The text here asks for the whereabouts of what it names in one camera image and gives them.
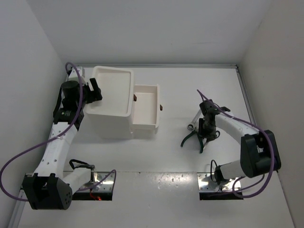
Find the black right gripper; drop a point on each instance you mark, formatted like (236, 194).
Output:
(202, 134)

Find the metal base plate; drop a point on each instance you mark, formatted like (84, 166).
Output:
(208, 184)
(101, 182)

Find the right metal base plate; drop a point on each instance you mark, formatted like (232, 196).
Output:
(208, 184)

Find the black handled scissors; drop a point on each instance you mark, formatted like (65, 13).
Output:
(207, 142)

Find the aluminium frame rail back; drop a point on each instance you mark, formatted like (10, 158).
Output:
(225, 66)

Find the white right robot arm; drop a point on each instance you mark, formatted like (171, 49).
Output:
(258, 149)

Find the green side cutters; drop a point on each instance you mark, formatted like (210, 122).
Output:
(189, 138)

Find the large silver ratchet wrench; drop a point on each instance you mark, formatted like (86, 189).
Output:
(191, 125)

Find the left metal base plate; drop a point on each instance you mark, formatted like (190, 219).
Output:
(101, 182)

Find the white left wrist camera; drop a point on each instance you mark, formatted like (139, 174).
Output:
(73, 74)

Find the aluminium frame rail left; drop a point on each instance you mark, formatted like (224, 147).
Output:
(16, 214)

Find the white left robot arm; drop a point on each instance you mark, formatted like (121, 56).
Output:
(48, 187)

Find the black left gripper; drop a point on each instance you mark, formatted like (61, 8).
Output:
(94, 95)

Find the white drawer cabinet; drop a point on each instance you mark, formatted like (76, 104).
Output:
(111, 118)

